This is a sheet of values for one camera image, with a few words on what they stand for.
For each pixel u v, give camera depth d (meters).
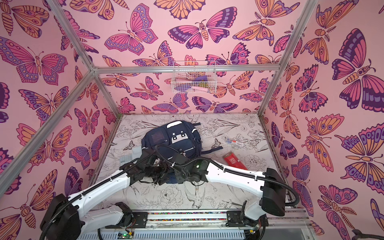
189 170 0.54
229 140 1.03
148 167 0.67
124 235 0.72
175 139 0.99
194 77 0.96
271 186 0.41
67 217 0.39
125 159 0.95
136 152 0.98
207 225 0.73
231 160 0.95
